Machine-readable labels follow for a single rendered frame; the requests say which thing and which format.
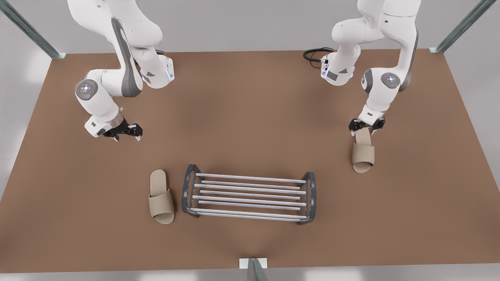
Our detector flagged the beige slipper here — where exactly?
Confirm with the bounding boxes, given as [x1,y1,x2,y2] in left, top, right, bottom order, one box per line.
[351,128,375,174]
[148,169,175,225]

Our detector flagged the grey metal shoe rack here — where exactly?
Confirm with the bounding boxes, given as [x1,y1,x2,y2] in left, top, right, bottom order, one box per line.
[182,164,316,225]

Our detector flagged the silver frame post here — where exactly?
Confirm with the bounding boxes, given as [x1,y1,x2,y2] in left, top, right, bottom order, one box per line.
[429,0,497,54]
[0,0,66,59]
[239,258,268,281]

